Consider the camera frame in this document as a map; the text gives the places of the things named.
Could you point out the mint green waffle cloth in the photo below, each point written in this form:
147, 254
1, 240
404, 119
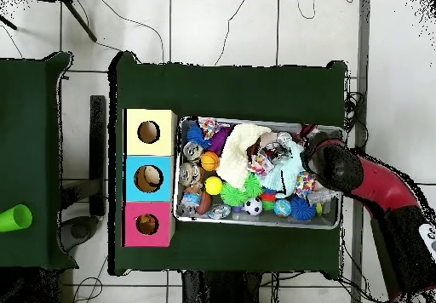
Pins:
289, 177

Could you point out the large colourful print cloth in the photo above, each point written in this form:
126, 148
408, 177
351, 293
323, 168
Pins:
304, 182

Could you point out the cream waffle cloth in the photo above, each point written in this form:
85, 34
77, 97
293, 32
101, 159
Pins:
235, 153

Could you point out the orange toy basketball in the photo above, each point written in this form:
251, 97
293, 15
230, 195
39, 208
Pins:
209, 161

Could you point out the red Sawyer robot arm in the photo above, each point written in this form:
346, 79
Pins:
385, 187

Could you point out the silver mesh bin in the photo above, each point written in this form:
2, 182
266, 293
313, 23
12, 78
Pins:
332, 219

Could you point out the wooden three-hole box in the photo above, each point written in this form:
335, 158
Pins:
160, 194

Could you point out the crushed black can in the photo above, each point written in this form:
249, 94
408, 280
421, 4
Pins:
277, 151

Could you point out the small blue spiky ball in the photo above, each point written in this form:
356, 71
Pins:
302, 209

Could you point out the globe print ball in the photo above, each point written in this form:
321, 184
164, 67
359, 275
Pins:
282, 207

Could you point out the black and white soccer ball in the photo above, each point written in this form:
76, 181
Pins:
253, 206

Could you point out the dark green tablecloth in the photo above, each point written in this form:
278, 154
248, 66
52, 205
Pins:
27, 112
221, 92

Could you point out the green fuzzy toy with eyes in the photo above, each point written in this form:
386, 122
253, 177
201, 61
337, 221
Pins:
235, 194

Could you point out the yellow ball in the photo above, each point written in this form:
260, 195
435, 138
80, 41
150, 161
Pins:
213, 185

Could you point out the grey floor base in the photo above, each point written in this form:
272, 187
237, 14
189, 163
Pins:
80, 231

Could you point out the black tripod leg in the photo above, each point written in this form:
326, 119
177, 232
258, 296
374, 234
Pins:
8, 24
80, 20

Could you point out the green plastic cup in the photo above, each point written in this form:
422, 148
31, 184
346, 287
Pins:
15, 218

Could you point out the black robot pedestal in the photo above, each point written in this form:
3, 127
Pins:
221, 289

